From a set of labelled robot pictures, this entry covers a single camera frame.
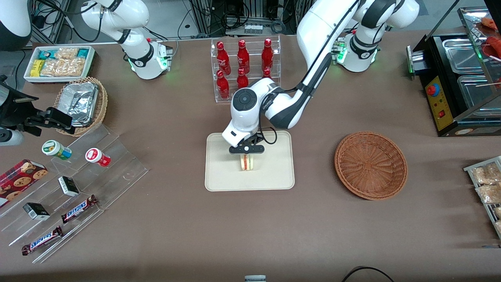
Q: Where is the clear acrylic stepped display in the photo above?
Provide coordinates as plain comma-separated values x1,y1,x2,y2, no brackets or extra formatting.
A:
0,123,150,264

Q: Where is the brown wicker basket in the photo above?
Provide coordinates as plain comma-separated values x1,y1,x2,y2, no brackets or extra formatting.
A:
334,131,408,201

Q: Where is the small rice cracker bag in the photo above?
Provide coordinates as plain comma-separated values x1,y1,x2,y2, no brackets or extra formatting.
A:
55,47,79,60

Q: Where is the black food warmer machine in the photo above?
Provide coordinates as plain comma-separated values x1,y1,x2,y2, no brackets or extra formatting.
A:
406,6,501,137

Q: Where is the clear acrylic bottle rack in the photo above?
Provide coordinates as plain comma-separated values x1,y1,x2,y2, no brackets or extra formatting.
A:
211,34,281,103

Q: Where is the green lid cup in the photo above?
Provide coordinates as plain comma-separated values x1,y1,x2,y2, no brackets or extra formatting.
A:
42,140,72,161

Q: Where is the steel food pan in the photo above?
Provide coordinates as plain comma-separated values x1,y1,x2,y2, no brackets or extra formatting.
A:
442,38,487,74

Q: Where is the triangular sandwich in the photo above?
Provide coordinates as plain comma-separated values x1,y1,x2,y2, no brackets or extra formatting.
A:
239,154,257,172

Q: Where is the wire rack tray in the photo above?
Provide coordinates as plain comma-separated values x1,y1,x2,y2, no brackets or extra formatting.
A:
463,156,501,239

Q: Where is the beige plastic tray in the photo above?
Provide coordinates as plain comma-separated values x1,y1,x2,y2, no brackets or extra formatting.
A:
205,130,295,192

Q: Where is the red cookie box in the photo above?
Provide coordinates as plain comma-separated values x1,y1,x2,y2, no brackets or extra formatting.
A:
0,159,49,208

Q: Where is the light wicker basket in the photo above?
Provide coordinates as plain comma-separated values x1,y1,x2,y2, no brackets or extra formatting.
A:
54,77,108,137

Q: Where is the white snack bin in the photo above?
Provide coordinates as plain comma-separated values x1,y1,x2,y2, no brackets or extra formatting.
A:
23,45,96,85

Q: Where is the small black box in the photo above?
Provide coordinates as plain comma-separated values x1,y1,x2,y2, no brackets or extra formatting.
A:
23,202,50,221
58,176,80,197

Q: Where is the black cable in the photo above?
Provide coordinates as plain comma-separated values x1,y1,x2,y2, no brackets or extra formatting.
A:
341,266,396,282

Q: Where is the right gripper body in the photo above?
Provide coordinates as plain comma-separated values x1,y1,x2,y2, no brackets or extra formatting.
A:
0,80,40,130

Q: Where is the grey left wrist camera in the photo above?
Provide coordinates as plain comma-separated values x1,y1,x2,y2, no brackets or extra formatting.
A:
229,144,265,154

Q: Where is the red sausage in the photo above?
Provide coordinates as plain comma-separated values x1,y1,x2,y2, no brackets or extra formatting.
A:
482,35,501,59

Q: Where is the foil food container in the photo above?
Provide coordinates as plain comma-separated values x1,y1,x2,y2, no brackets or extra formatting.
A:
59,82,99,127

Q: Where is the red lid cup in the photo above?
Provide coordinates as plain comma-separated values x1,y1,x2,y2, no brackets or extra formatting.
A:
85,148,111,168

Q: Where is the clear snack bag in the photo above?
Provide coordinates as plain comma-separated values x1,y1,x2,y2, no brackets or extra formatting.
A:
471,163,501,185
475,184,501,204

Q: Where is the Snickers bar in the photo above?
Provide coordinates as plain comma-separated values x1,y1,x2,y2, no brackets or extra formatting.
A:
22,226,63,256
61,195,98,224

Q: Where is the large rice cracker bag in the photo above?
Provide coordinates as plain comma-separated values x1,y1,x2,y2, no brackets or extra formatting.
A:
40,58,86,77

